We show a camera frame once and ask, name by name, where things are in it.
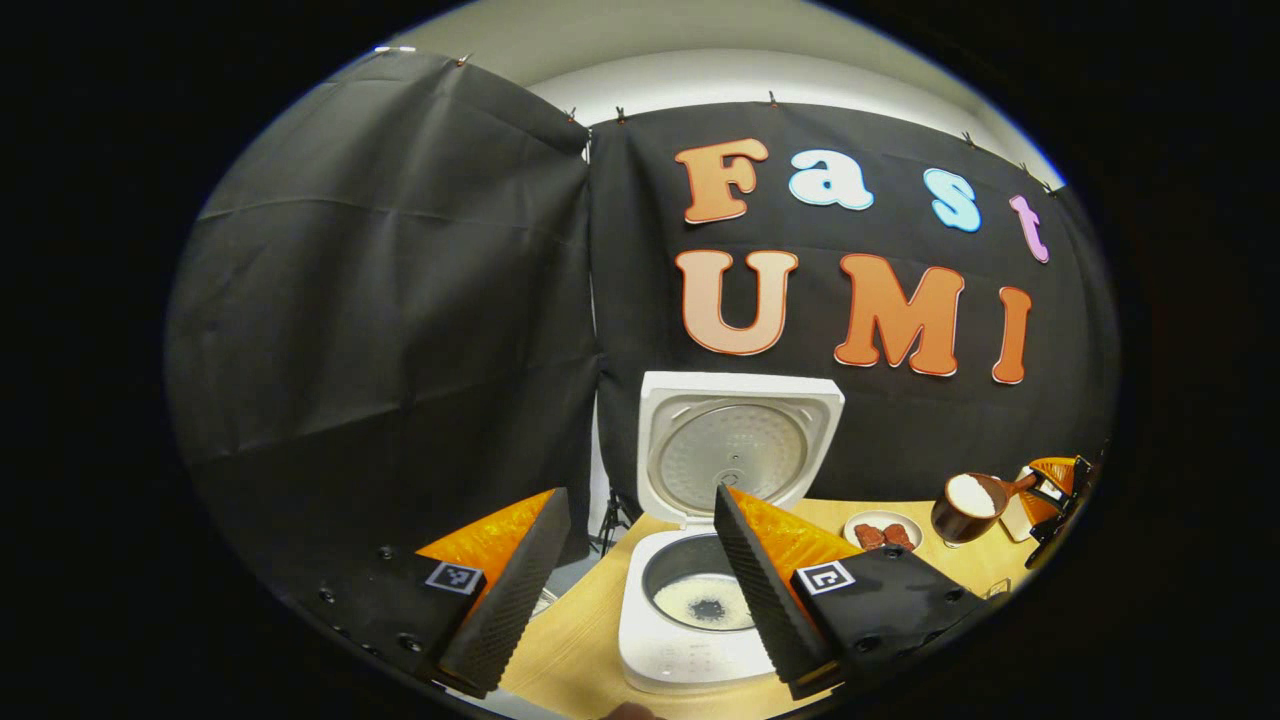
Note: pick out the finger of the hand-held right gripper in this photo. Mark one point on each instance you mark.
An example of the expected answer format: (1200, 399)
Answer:
(1036, 510)
(1058, 470)

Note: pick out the white rice spoonful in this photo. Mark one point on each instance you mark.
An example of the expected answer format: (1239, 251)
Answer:
(972, 495)

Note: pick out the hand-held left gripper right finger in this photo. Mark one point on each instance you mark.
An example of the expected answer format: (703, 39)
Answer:
(765, 600)

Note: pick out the black tripod stand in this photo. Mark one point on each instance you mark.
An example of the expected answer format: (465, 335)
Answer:
(610, 520)

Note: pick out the red-brown meat piece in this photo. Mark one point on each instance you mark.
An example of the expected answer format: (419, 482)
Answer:
(868, 536)
(898, 536)

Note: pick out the black backdrop cloth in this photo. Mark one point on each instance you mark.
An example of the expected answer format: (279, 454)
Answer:
(380, 300)

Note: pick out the white rice heap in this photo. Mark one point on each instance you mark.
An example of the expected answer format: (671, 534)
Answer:
(680, 600)

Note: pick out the white rice cooker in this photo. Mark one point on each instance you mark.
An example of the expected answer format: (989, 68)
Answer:
(740, 450)

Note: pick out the white round plate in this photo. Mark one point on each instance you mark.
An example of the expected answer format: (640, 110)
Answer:
(883, 517)

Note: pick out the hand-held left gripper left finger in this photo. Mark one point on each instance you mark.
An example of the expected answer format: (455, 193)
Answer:
(510, 600)

